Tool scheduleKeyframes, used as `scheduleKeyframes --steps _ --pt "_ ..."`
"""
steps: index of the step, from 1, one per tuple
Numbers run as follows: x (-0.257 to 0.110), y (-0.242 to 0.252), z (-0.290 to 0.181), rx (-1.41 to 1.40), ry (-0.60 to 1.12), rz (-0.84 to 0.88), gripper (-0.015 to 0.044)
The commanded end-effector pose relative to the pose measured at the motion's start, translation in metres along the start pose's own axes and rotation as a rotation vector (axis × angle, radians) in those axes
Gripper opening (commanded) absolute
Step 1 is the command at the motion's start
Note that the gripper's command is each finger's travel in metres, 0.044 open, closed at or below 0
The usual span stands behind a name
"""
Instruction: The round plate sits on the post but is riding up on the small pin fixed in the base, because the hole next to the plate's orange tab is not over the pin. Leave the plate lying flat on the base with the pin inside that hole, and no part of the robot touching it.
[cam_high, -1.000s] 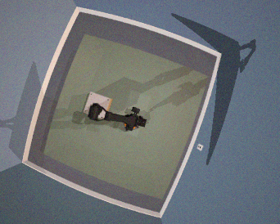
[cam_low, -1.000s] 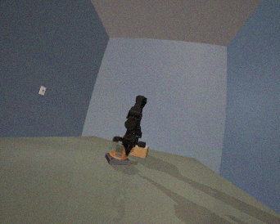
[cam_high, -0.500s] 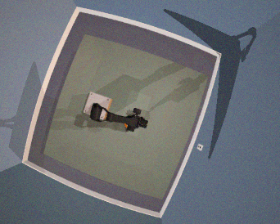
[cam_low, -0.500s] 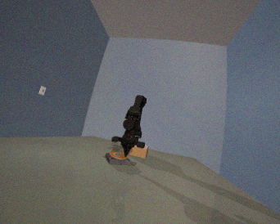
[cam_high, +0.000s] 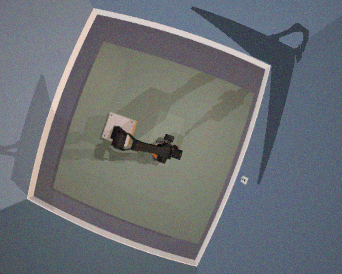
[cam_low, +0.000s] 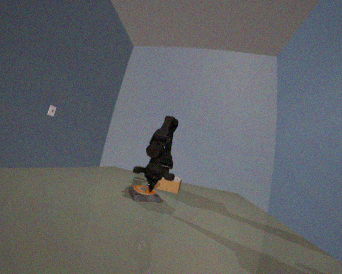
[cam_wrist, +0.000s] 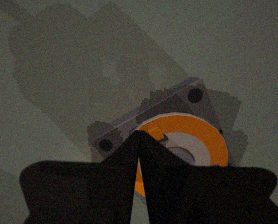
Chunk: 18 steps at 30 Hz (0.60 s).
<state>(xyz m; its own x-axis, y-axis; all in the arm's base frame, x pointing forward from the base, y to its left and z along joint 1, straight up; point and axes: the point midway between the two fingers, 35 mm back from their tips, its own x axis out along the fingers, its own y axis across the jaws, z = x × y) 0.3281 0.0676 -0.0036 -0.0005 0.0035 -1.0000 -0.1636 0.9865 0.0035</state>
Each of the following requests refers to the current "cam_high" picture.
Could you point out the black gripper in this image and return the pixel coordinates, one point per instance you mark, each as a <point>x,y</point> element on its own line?
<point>169,139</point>

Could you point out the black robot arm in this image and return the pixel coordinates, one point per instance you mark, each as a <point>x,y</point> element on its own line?
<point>165,151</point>

